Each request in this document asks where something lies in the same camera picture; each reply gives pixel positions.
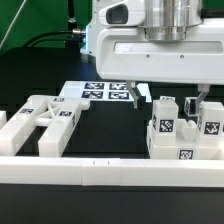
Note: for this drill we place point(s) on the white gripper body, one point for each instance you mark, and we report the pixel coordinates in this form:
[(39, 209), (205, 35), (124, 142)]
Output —
[(177, 41)]

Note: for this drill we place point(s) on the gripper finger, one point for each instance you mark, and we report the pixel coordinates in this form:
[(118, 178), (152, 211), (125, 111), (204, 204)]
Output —
[(204, 90), (138, 99)]

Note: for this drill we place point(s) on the white chair seat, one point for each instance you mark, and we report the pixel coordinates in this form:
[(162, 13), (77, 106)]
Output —
[(186, 145)]

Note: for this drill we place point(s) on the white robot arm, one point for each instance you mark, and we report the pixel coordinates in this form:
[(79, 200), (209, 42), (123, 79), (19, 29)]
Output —
[(171, 41)]

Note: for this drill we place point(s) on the white tagged cube right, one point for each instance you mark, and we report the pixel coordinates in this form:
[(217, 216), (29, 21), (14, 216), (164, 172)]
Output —
[(187, 105)]

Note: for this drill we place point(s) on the white tagged cube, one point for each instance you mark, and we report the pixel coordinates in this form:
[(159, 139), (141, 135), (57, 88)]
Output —
[(187, 105), (167, 98)]

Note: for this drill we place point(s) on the white tagged cube left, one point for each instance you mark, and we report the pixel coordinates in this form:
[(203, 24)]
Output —
[(167, 98)]

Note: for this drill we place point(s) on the thin grey rod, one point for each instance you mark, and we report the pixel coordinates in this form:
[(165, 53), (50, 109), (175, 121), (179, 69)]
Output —
[(6, 35)]

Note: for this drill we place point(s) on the white left block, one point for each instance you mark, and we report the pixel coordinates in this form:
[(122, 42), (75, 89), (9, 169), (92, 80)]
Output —
[(3, 118)]

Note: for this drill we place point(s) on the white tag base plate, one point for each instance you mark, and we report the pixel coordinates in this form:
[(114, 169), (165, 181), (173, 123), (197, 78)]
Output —
[(97, 91)]

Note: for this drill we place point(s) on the white chair back frame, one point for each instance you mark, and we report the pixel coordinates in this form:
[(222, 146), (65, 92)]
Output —
[(59, 115)]

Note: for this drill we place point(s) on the white front rail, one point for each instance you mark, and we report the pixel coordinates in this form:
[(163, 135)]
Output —
[(111, 172)]

